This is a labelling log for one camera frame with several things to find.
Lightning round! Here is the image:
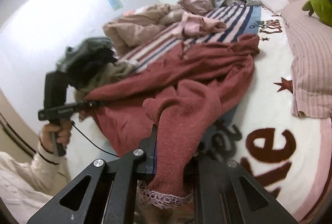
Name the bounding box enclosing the dark red knit sweater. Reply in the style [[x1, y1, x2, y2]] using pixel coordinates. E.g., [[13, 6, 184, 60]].
[[86, 34, 259, 208]]

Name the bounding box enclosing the person's left forearm white sleeve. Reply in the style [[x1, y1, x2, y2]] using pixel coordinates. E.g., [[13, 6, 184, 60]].
[[1, 143, 66, 223]]

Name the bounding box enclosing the person's left hand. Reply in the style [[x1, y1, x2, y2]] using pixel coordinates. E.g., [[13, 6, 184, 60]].
[[39, 119, 73, 152]]

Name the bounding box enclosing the black garment on pile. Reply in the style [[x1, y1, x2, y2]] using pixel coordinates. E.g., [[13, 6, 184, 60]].
[[65, 48, 117, 89]]

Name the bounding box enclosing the grey garment on pile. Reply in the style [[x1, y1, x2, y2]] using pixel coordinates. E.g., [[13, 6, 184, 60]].
[[56, 37, 114, 72]]

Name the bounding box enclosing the olive garment on pile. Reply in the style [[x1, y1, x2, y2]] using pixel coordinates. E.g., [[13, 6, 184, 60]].
[[74, 61, 136, 102]]

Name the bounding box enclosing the striped fleece bed blanket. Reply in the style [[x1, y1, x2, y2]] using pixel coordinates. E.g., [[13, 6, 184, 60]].
[[72, 3, 332, 223]]

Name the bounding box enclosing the pink beige duvet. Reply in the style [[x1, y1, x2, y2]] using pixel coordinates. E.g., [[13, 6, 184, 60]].
[[103, 4, 185, 56]]

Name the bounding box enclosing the pink crumpled garment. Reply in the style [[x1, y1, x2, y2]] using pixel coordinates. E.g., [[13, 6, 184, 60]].
[[172, 12, 227, 39]]

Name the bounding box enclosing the pink satin bag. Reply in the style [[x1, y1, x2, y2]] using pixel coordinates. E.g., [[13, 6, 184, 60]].
[[176, 0, 213, 16]]

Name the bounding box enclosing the pink striped front pillow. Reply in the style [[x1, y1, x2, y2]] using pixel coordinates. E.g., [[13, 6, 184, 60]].
[[281, 0, 331, 118]]

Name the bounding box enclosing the green avocado plush toy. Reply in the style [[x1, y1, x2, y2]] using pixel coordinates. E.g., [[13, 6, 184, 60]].
[[302, 0, 332, 27]]

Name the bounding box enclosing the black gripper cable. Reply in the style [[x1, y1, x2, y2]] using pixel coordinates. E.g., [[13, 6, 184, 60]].
[[71, 121, 120, 158]]

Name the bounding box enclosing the blue wall poster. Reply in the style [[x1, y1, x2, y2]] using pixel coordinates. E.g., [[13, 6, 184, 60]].
[[108, 0, 123, 11]]

